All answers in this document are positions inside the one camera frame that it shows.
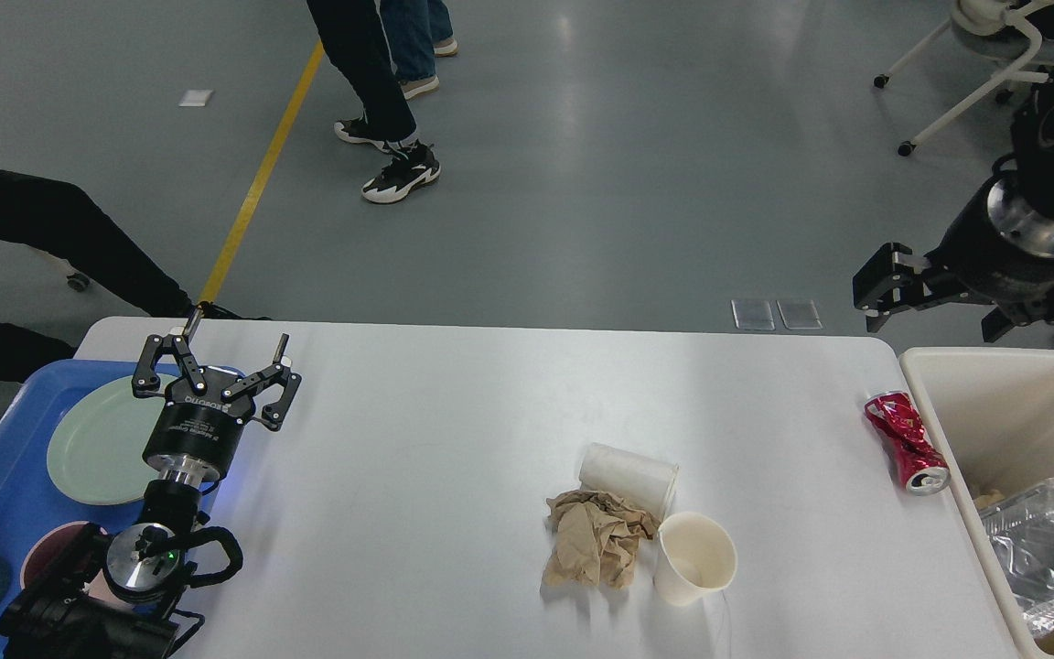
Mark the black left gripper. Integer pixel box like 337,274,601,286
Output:
130,307,302,486

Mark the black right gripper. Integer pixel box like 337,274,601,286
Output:
852,172,1054,343

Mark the green plate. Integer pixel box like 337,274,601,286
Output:
47,377,165,506

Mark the pink mug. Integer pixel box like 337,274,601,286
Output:
18,521,134,610

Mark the aluminium foil tray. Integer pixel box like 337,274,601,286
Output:
980,477,1054,639

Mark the white paper cup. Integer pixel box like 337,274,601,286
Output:
578,443,679,522
653,512,737,608

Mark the brown paper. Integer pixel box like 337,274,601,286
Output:
541,491,658,589

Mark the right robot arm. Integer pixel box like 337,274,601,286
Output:
852,67,1054,343

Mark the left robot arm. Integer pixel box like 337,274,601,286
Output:
0,308,302,658

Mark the beige plastic bin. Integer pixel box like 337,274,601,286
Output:
899,349,1054,658

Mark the right floor plate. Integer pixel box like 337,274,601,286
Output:
775,297,823,332

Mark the floor plate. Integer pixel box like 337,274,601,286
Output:
731,297,777,332
775,297,823,332

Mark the crushed red can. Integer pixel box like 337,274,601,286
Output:
863,391,951,496

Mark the grey office chair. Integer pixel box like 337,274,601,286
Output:
53,258,92,293

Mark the left floor plate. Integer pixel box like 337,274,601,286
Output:
731,297,777,332

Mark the blue plastic tray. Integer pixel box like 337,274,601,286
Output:
0,360,163,658

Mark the white rolling chair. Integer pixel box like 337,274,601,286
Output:
873,1,1054,157

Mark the seated person in black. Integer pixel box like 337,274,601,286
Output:
0,160,272,384

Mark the lying white paper cup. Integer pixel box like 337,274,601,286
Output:
578,443,679,522

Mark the person with black sneakers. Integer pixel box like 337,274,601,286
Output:
306,1,442,203

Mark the person in blue jeans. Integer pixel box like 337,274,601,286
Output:
378,1,458,101

